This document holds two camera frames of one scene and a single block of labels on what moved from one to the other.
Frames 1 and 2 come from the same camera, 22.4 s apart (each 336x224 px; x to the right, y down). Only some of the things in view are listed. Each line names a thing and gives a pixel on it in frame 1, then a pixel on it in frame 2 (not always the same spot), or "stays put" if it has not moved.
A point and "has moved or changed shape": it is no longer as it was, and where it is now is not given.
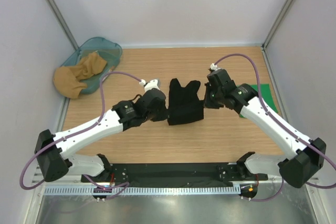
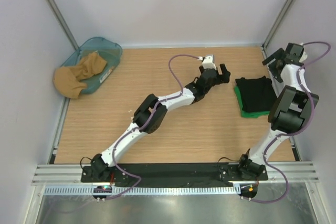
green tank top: [265, 95] has moved or changed shape
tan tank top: [67, 79] stays put
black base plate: [208, 174] stays put
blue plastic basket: [111, 52] stays put
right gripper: [207, 102] → [279, 53]
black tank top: [184, 105] → [256, 94]
